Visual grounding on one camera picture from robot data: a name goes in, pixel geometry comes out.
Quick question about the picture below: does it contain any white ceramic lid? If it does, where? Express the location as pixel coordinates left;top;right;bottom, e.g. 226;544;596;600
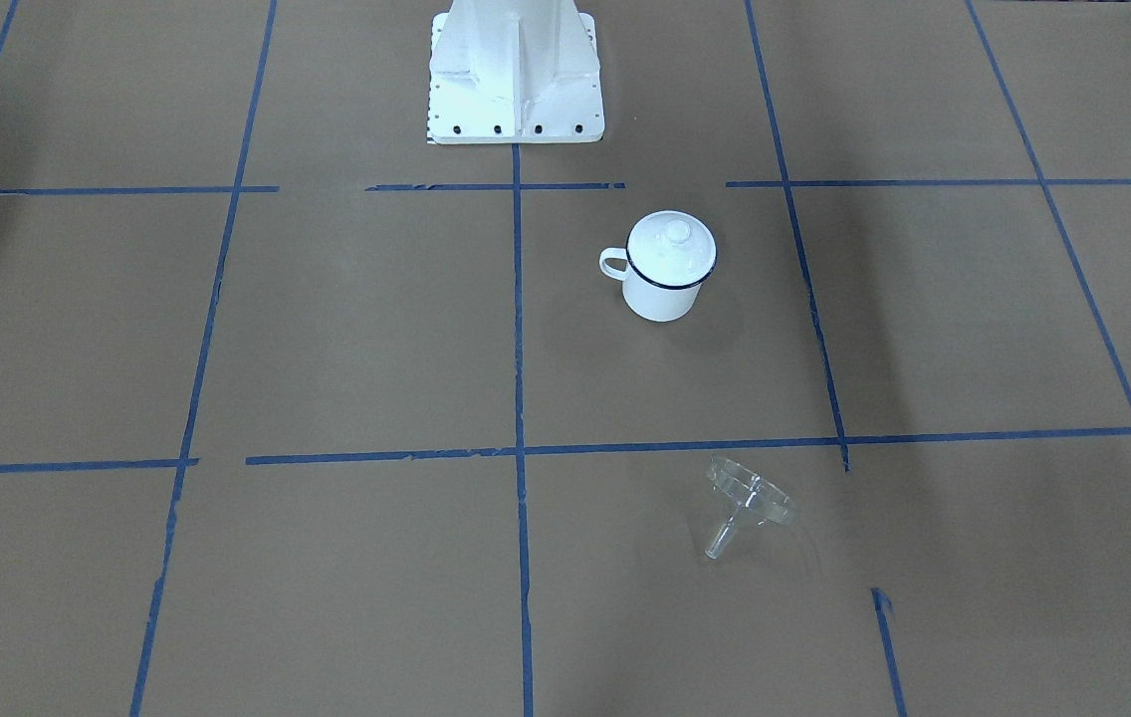
625;210;719;290

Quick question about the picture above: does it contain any clear glass funnel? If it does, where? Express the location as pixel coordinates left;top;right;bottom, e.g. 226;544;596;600
705;455;800;560

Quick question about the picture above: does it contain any white enamel mug blue rim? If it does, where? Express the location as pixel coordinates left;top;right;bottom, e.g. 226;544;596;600
598;248;716;323

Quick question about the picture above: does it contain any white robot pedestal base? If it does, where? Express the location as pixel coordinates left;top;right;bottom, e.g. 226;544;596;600
426;1;605;145

